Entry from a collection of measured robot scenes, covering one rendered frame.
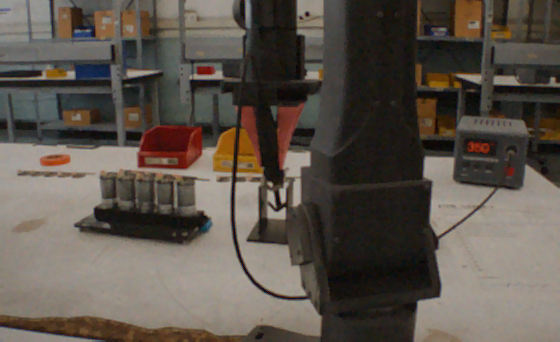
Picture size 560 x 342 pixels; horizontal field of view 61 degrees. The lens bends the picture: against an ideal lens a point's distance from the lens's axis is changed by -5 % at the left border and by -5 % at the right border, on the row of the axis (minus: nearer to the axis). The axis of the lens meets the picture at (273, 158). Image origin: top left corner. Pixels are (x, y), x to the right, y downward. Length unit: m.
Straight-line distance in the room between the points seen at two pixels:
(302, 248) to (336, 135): 0.07
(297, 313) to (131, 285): 0.17
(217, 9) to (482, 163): 4.45
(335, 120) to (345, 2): 0.07
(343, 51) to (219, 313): 0.27
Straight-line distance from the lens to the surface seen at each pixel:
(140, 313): 0.47
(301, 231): 0.30
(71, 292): 0.53
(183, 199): 0.63
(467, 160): 0.87
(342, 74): 0.29
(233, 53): 2.91
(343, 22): 0.29
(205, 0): 5.18
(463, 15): 4.67
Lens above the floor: 0.99
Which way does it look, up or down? 14 degrees down
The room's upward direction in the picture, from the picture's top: straight up
